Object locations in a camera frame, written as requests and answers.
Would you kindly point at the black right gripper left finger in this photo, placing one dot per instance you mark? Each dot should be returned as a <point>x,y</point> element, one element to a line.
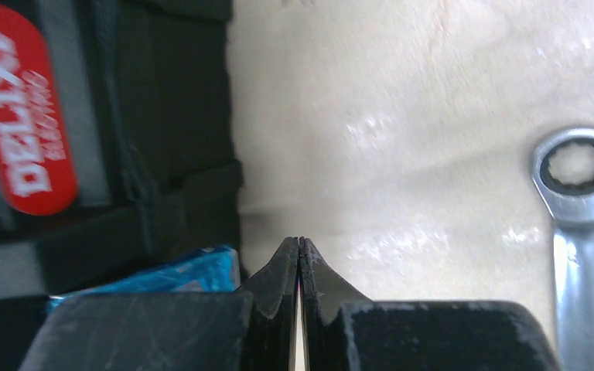
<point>251,328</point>

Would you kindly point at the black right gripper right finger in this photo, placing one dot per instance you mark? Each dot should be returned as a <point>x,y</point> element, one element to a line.
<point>345,330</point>

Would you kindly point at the black plastic toolbox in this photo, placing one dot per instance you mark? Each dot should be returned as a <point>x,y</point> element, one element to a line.
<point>116,150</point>

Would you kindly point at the silver ratchet wrench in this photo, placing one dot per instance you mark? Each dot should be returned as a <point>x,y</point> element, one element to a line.
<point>572,211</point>

